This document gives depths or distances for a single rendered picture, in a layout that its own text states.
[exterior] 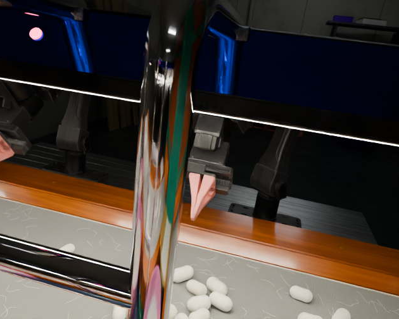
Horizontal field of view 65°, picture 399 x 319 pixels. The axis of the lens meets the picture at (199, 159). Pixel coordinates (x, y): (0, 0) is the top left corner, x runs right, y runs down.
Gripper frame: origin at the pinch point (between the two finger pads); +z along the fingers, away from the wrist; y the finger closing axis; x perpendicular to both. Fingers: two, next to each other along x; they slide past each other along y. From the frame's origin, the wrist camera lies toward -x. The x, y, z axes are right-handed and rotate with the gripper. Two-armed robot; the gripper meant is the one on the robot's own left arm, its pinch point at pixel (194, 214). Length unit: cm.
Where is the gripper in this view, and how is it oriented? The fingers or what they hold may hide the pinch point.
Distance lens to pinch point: 56.2
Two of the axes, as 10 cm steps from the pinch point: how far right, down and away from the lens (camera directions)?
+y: 9.7, 1.9, -1.8
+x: 0.5, 5.2, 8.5
